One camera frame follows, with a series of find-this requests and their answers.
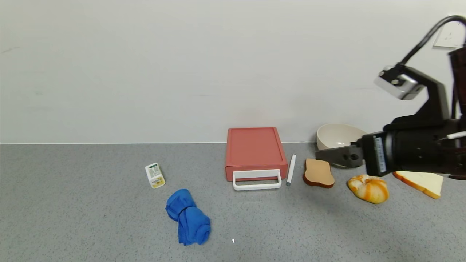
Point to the blue rolled cloth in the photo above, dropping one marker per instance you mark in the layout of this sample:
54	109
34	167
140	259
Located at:
189	216

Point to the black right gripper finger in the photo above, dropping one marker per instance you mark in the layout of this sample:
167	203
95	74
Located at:
340	156

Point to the orange swirl bread roll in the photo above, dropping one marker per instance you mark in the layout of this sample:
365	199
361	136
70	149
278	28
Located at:
367	189

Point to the red drawer cabinet housing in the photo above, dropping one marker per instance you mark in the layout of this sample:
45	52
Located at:
253	147

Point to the white marker pen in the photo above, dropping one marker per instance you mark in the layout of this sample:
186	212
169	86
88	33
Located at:
291	170

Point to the small white yellow carton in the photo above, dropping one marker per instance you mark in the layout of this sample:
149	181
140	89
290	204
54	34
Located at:
155	176

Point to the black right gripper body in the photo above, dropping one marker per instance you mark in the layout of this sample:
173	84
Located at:
376	155

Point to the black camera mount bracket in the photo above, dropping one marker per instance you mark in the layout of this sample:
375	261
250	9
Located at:
433	98

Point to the beige ribbed bowl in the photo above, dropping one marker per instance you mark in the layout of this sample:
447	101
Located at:
335	136

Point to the white bread slice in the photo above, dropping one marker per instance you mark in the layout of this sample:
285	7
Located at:
424	181

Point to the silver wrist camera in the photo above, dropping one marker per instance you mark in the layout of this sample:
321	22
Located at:
398	83

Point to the brown toast slice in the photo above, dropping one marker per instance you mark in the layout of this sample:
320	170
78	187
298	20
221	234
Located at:
318	174

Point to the white wall socket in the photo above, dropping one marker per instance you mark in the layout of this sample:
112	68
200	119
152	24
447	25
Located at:
449	38

